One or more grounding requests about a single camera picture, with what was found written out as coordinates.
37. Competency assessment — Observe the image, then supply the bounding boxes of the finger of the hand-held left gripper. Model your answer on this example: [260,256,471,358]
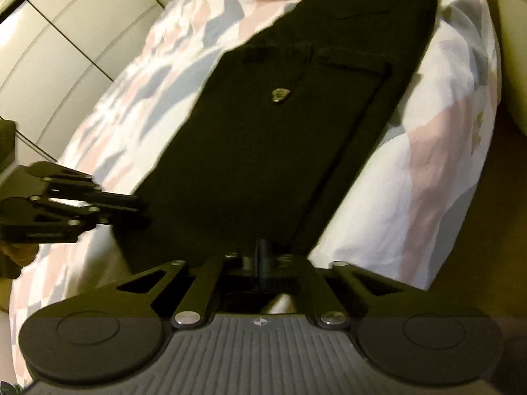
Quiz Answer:
[68,208,150,232]
[41,175,145,211]

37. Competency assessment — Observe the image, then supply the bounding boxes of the black pants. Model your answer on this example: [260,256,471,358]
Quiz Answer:
[132,0,439,274]

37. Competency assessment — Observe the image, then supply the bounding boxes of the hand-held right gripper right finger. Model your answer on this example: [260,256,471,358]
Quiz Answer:
[262,238,413,330]

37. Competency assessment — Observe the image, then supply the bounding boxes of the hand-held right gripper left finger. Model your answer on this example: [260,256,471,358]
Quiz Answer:
[116,238,262,329]

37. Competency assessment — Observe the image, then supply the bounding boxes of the checkered pink grey blanket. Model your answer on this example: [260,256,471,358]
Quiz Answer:
[8,0,504,381]

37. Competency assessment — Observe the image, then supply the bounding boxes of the white wardrobe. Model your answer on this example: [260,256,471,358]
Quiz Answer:
[0,0,200,163]

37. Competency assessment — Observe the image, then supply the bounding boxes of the person's left hand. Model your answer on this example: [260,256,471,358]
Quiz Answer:
[0,242,37,267]

